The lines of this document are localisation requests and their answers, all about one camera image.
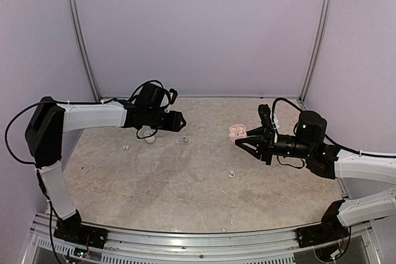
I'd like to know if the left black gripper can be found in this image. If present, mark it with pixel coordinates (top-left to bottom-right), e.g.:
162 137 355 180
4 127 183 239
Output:
145 108 186 132

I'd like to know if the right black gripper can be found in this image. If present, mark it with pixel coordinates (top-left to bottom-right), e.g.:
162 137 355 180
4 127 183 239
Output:
236 126 314 165

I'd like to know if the pink earbud charging case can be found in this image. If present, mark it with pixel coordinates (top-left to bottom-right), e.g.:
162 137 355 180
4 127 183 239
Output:
228 124 247 141

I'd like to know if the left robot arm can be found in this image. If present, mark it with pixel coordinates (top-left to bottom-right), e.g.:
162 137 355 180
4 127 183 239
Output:
25 80 186 242

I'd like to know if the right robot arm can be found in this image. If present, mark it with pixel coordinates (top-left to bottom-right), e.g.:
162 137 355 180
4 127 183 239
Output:
235 104 395 242

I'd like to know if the white earbud charging case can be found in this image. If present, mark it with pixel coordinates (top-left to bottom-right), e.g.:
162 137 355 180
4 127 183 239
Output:
144 130 155 144

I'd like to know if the white earbud right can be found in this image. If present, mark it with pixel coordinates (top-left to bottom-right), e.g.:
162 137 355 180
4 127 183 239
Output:
228 170 236 179

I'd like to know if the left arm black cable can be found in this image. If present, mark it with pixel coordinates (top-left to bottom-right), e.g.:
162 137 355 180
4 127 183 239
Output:
6 79 173 164

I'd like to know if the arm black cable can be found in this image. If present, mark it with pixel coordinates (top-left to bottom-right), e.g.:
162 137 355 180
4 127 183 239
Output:
270 96 396 158
6 79 173 164

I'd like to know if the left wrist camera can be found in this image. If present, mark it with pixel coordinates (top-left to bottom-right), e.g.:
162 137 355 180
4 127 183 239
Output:
165 88 178 113

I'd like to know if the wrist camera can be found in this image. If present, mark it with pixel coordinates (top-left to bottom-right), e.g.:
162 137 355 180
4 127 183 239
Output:
258 104 279 135
165 88 178 113

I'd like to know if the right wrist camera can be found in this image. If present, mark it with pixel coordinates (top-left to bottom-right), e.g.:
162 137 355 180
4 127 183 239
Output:
258 104 279 135

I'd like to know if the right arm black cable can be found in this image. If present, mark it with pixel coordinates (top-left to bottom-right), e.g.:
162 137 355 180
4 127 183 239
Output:
270 96 396 158

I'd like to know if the front aluminium rail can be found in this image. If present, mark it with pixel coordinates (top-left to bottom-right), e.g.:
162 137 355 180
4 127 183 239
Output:
21 211 381 264

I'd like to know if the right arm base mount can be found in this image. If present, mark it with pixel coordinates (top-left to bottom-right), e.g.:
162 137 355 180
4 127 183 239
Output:
296 200 350 248

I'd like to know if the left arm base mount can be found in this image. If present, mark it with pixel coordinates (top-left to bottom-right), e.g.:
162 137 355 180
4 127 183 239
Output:
54 211 108 249

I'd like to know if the right aluminium frame post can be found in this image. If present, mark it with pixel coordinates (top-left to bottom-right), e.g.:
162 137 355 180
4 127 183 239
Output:
299 0 332 104

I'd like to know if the aluminium frame post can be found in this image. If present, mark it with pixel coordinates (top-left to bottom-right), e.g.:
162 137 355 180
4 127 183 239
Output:
299 0 332 104
67 0 101 101

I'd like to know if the left aluminium frame post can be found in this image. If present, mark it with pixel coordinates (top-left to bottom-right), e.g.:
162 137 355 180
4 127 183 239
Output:
67 0 101 101

